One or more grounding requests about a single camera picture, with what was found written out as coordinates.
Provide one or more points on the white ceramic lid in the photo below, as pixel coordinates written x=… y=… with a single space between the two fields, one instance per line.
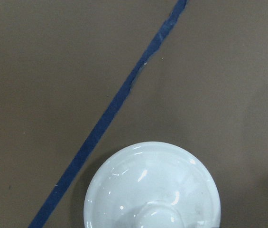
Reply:
x=152 y=185

